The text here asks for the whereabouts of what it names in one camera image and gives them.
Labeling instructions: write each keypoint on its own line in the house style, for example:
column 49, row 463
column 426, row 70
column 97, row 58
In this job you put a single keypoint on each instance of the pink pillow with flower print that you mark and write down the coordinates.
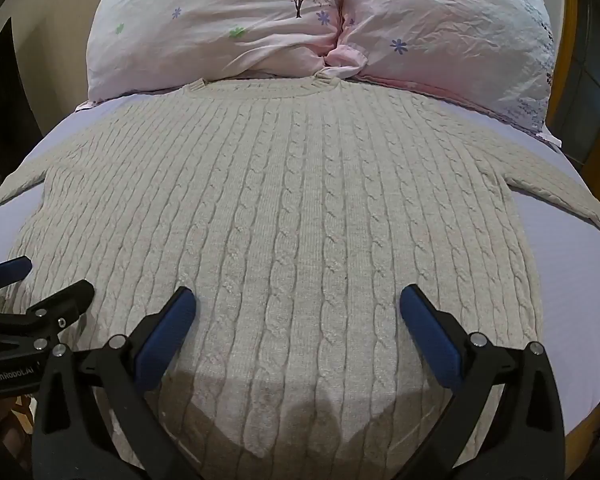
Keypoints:
column 455, row 35

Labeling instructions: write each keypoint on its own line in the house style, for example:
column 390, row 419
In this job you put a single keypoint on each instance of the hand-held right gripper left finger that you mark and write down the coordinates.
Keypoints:
column 169, row 324

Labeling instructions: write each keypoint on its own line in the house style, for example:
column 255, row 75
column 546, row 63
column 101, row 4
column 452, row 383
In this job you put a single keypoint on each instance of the wooden bed frame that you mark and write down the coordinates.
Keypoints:
column 577, row 50

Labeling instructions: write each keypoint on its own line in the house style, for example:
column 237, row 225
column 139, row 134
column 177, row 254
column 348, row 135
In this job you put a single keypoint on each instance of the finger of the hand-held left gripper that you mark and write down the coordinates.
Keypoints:
column 10, row 268
column 60, row 305

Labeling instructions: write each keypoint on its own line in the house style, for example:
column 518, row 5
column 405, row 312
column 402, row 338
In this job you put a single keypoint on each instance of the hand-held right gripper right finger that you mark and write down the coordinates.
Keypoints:
column 428, row 327

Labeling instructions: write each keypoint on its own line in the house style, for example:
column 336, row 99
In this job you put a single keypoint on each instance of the pink pillow with tree print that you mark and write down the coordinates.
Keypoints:
column 215, row 25

